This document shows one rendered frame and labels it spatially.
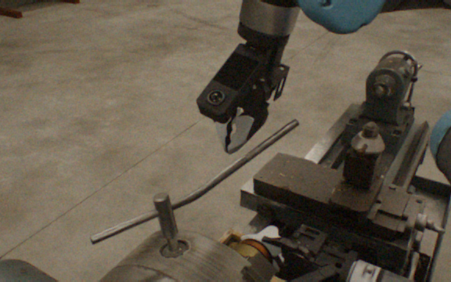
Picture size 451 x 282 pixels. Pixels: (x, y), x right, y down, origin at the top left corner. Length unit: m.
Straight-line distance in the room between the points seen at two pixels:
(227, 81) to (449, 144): 0.30
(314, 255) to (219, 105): 0.38
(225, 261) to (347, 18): 0.35
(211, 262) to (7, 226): 2.27
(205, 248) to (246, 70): 0.25
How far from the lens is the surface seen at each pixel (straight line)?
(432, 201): 2.02
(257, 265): 0.65
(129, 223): 0.58
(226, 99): 0.55
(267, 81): 0.61
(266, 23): 0.56
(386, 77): 1.59
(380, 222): 1.14
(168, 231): 0.60
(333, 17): 0.44
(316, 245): 0.82
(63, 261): 2.47
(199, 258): 0.61
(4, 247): 2.68
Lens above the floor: 1.67
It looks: 30 degrees down
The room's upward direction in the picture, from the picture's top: straight up
